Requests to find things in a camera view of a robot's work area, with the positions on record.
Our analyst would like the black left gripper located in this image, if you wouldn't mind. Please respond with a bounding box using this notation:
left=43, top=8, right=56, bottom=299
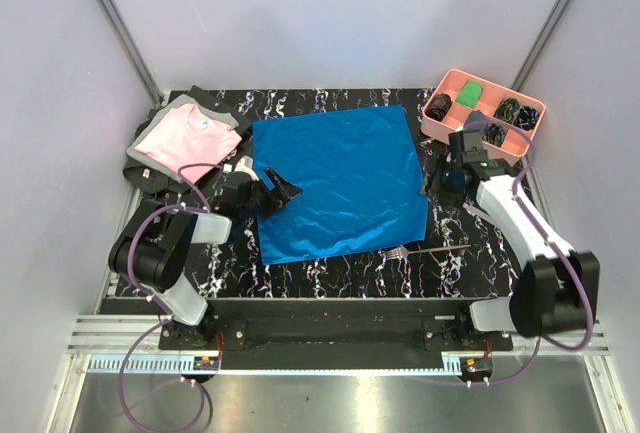
left=241, top=167, right=302, bottom=221

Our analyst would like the blue satin napkin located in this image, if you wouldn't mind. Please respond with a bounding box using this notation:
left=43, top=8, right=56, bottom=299
left=253, top=105, right=429, bottom=265

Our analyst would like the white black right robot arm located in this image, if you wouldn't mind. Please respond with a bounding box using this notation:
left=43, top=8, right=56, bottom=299
left=425, top=126, right=600, bottom=351

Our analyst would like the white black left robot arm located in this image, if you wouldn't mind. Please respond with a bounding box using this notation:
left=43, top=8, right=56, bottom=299
left=108, top=166, right=303, bottom=349

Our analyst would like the dark green patterned rolled tie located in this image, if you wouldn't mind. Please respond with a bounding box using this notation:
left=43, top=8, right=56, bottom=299
left=483, top=123, right=508, bottom=147

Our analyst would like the grey rolled cloth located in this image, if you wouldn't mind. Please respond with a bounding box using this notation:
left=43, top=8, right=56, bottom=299
left=464, top=110, right=487, bottom=129

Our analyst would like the brown patterned rolled tie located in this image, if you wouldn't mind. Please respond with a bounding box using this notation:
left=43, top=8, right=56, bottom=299
left=427, top=93, right=452, bottom=122

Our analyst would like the pink divided organizer tray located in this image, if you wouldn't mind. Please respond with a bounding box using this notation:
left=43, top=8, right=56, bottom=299
left=421, top=69, right=546, bottom=165

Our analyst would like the blue yellow patterned rolled tie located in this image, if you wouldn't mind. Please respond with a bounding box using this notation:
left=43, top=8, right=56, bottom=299
left=494, top=97, right=521, bottom=124

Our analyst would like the green rolled cloth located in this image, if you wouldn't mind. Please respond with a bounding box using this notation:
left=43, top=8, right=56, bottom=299
left=456, top=80, right=484, bottom=108

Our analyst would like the dark blue patterned rolled tie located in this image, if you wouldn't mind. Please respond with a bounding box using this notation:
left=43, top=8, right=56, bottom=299
left=514, top=106, right=540, bottom=131

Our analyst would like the silver fork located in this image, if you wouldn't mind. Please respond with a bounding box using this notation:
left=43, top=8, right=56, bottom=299
left=384, top=245, right=469, bottom=261

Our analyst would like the pink folded shirt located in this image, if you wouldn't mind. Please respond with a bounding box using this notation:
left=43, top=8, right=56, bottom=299
left=133, top=104, right=242, bottom=183

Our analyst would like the grey folded shirt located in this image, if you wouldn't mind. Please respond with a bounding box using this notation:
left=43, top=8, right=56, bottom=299
left=126, top=94, right=242, bottom=183

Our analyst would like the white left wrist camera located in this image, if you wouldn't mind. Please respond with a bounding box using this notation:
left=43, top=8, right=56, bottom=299
left=223, top=155, right=259, bottom=181

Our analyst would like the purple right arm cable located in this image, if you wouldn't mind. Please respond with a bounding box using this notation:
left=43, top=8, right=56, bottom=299
left=414, top=120, right=599, bottom=387

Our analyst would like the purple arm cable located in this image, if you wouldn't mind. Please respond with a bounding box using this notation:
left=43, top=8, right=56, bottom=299
left=414, top=120, right=599, bottom=387
left=115, top=161, right=226, bottom=429

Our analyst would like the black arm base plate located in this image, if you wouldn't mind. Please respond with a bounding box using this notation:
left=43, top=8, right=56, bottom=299
left=159, top=298, right=513, bottom=374

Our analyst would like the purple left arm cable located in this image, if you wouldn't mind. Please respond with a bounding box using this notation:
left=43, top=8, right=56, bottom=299
left=115, top=161, right=226, bottom=429

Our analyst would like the grey slotted cable duct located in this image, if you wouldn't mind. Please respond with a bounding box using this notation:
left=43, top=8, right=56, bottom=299
left=88, top=354, right=220, bottom=374

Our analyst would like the aluminium frame rail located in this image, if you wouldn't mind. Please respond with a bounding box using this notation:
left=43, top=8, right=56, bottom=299
left=96, top=0, right=164, bottom=105

